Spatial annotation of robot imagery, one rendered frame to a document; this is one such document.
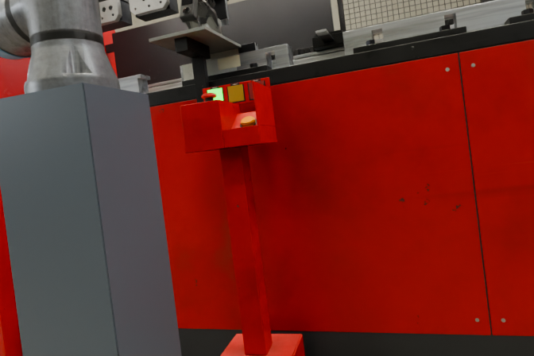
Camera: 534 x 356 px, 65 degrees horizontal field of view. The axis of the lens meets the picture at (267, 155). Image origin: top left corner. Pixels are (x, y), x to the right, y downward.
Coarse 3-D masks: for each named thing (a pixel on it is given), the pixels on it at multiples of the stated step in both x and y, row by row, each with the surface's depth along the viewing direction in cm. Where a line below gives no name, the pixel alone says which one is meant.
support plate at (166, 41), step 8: (176, 32) 116; (184, 32) 115; (192, 32) 114; (200, 32) 115; (208, 32) 116; (216, 32) 120; (152, 40) 118; (160, 40) 118; (168, 40) 119; (200, 40) 123; (208, 40) 124; (216, 40) 125; (224, 40) 126; (168, 48) 128; (216, 48) 135; (224, 48) 137; (232, 48) 138
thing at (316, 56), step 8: (376, 40) 148; (336, 48) 152; (296, 56) 157; (304, 56) 156; (312, 56) 155; (320, 56) 154; (328, 56) 153; (336, 56) 152; (168, 80) 175; (176, 80) 174; (152, 88) 177; (160, 88) 176; (168, 88) 175
